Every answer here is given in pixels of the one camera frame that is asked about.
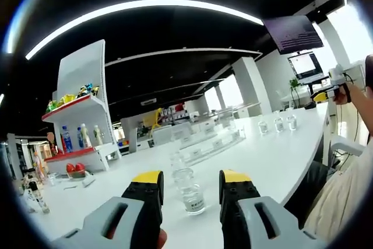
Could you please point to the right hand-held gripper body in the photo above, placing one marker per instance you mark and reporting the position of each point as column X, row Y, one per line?
column 336, row 75

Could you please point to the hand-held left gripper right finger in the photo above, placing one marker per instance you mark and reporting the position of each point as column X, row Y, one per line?
column 247, row 217

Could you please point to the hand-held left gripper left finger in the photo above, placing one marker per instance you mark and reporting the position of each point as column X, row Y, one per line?
column 116, row 220

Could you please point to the clear chemical reagent bottle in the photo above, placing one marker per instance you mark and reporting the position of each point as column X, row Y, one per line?
column 183, row 176
column 177, row 160
column 193, row 199
column 263, row 127
column 291, row 122
column 278, row 124

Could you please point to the clear acrylic reagent rack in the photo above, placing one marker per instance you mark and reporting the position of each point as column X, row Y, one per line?
column 209, row 141

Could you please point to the pale green drink bottle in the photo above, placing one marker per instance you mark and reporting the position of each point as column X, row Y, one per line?
column 98, row 135

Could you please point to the small blue drink bottle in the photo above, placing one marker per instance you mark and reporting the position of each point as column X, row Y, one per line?
column 80, row 138

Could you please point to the blue label water bottle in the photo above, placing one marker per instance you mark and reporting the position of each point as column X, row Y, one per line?
column 67, row 139

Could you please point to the person's right hand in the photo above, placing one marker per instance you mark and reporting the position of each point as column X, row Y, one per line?
column 344, row 94

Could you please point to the person's left hand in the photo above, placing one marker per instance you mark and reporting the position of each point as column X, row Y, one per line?
column 162, row 238

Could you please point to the green potted plant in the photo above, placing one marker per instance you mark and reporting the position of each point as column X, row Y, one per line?
column 295, row 85

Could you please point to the computer monitor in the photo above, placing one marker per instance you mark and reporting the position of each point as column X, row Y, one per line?
column 305, row 66

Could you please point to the white chair armrest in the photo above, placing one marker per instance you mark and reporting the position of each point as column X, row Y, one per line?
column 348, row 147

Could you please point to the dark hanging screen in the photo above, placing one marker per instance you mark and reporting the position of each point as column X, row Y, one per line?
column 292, row 33

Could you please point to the black chair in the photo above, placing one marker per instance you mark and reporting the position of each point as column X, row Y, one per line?
column 309, row 190

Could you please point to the white toy robot figure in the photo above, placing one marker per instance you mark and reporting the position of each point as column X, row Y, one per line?
column 36, row 192

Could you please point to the orange doll figurine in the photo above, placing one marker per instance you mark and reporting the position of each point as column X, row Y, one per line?
column 38, row 167

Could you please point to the person's beige clothing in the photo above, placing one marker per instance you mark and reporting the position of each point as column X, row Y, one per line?
column 341, row 199

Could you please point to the yellow snack packet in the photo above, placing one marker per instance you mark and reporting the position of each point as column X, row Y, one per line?
column 67, row 99

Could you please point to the green snack packet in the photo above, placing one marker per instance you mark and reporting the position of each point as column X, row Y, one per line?
column 53, row 106

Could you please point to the dark blue snack packet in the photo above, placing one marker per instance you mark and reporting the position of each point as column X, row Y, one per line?
column 88, row 90

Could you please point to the white display shelf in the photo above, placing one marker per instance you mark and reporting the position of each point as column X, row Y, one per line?
column 84, row 65

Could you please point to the long ceiling light strip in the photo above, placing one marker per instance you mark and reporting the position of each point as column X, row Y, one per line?
column 140, row 7

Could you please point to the yellow frame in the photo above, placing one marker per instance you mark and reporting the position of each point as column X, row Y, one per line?
column 157, row 117

